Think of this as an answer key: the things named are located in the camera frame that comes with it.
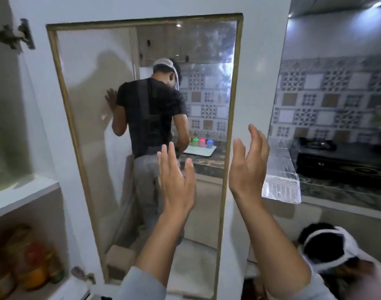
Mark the person's right hand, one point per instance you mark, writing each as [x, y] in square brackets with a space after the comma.
[245, 171]

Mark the person's left hand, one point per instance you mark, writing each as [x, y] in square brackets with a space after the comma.
[176, 184]

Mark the person's right forearm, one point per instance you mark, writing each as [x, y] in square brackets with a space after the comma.
[278, 253]

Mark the person's left forearm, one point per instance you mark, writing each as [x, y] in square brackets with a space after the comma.
[153, 256]

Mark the white tray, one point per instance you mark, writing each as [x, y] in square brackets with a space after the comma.
[199, 149]

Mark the dark stone kitchen counter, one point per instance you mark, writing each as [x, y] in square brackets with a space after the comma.
[340, 192]

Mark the amber liquid bottle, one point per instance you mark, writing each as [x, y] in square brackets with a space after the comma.
[56, 267]

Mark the orange label bottle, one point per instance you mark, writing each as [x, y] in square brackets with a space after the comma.
[1, 284]
[32, 262]

